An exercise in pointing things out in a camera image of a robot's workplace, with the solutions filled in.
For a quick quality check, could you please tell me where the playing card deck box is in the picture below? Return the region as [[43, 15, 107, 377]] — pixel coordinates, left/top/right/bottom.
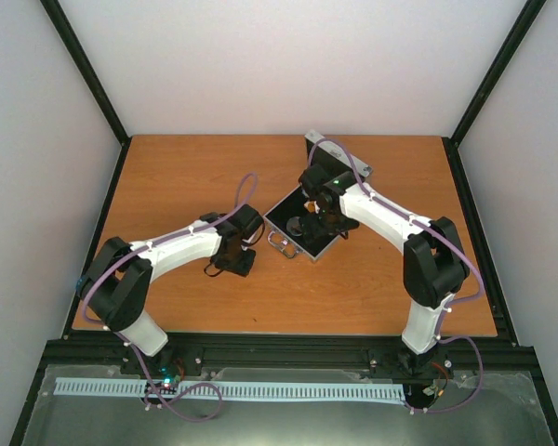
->
[[304, 201, 318, 213]]

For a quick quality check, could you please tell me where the clear round dealer button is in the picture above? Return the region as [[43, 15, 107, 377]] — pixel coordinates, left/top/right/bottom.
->
[[286, 216, 304, 237]]

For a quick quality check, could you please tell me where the aluminium poker case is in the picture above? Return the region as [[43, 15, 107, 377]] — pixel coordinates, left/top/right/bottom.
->
[[264, 130, 373, 261]]

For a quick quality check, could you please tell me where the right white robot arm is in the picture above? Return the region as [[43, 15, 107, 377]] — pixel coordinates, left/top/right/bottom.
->
[[299, 166, 470, 357]]

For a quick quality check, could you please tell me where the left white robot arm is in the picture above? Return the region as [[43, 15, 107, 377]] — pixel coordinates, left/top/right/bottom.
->
[[76, 204, 265, 374]]

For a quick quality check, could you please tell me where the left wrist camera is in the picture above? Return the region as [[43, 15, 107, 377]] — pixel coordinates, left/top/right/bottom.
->
[[230, 204, 265, 247]]

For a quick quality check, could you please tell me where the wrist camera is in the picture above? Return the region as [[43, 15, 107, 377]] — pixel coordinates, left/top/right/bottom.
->
[[299, 164, 334, 208], [230, 204, 265, 247]]

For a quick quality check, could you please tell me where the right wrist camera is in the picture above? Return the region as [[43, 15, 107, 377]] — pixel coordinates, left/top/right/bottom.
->
[[299, 164, 334, 208]]

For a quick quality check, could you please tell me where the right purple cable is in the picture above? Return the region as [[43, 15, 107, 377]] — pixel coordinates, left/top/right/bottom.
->
[[306, 138, 486, 415]]

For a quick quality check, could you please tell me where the black aluminium frame rail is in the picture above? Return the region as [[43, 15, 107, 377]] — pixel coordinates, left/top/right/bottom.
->
[[41, 332, 538, 377]]

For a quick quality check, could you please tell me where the white slotted cable duct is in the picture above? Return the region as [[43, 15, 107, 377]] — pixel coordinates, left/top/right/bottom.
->
[[53, 377, 405, 405]]

